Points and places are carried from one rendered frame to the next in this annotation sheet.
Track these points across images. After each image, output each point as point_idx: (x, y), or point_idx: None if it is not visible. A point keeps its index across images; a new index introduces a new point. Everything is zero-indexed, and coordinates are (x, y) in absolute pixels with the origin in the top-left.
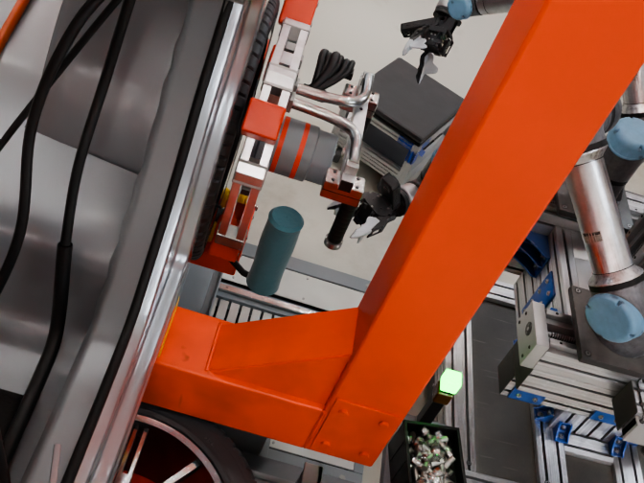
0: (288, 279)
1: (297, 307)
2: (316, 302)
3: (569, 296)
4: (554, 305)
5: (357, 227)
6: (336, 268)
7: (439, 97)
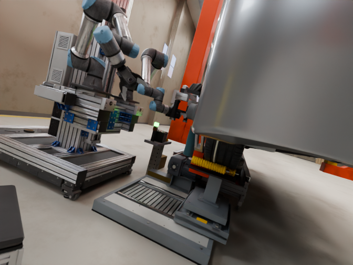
0: (142, 212)
1: (144, 204)
2: (134, 203)
3: (130, 101)
4: (118, 112)
5: (61, 244)
6: (101, 225)
7: None
